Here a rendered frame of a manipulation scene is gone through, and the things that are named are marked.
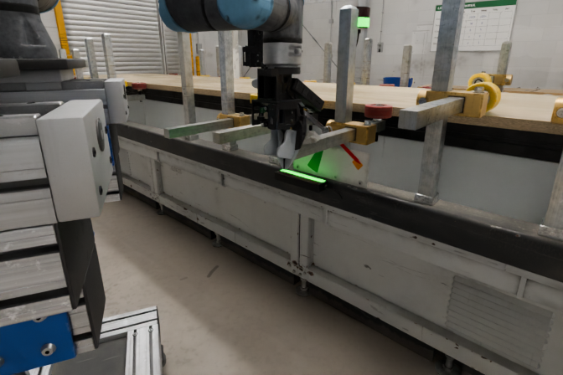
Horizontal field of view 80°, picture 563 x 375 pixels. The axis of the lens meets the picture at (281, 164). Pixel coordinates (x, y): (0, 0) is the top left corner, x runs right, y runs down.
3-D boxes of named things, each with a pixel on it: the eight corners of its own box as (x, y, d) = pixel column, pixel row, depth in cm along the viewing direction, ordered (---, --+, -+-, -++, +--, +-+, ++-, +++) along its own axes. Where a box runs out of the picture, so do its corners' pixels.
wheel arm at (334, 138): (294, 164, 72) (295, 145, 71) (282, 161, 74) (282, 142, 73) (384, 132, 103) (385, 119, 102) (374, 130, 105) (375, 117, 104)
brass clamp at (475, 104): (478, 119, 69) (482, 94, 68) (413, 112, 78) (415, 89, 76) (486, 115, 74) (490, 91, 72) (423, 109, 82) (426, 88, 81)
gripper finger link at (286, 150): (270, 173, 69) (270, 130, 67) (288, 167, 74) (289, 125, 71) (281, 177, 67) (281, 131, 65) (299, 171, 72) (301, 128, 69)
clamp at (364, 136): (366, 146, 88) (368, 126, 87) (323, 137, 97) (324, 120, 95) (376, 141, 92) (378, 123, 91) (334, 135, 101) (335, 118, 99)
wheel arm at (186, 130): (170, 141, 105) (168, 128, 103) (164, 140, 107) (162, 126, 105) (267, 122, 136) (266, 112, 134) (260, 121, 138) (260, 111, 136)
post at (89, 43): (99, 119, 209) (85, 37, 195) (97, 119, 211) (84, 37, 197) (105, 119, 211) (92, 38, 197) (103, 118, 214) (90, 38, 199)
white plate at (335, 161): (365, 189, 91) (369, 153, 88) (292, 169, 108) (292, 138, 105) (367, 188, 92) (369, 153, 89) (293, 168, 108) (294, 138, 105)
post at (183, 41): (190, 141, 145) (181, 28, 131) (183, 139, 148) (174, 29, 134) (198, 139, 148) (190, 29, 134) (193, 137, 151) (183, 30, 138)
